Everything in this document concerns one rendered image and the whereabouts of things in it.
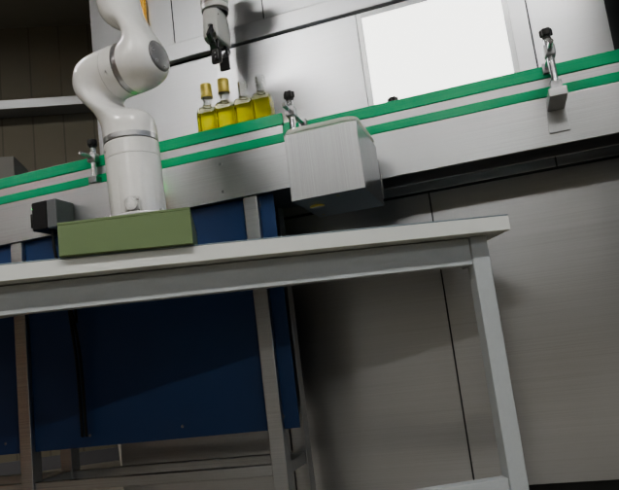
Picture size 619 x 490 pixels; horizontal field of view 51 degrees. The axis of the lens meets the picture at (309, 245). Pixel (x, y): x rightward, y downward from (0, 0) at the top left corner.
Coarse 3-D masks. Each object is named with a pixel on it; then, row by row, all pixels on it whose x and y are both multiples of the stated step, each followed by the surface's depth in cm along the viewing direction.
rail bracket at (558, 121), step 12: (540, 36) 152; (552, 48) 149; (552, 60) 150; (552, 72) 150; (552, 84) 149; (552, 96) 148; (564, 96) 149; (552, 108) 156; (564, 108) 157; (552, 120) 157; (564, 120) 157; (552, 132) 157
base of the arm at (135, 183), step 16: (112, 144) 140; (128, 144) 139; (144, 144) 140; (112, 160) 139; (128, 160) 138; (144, 160) 139; (160, 160) 145; (112, 176) 139; (128, 176) 138; (144, 176) 139; (160, 176) 143; (112, 192) 139; (128, 192) 137; (144, 192) 138; (160, 192) 141; (112, 208) 139; (128, 208) 135; (144, 208) 137; (160, 208) 136
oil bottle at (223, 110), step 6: (222, 102) 189; (228, 102) 189; (216, 108) 189; (222, 108) 189; (228, 108) 188; (216, 114) 189; (222, 114) 188; (228, 114) 188; (216, 120) 189; (222, 120) 188; (228, 120) 188; (216, 126) 189
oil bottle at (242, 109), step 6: (240, 96) 189; (246, 96) 188; (234, 102) 188; (240, 102) 188; (246, 102) 187; (234, 108) 188; (240, 108) 187; (246, 108) 187; (234, 114) 188; (240, 114) 187; (246, 114) 187; (234, 120) 188; (240, 120) 187; (246, 120) 186
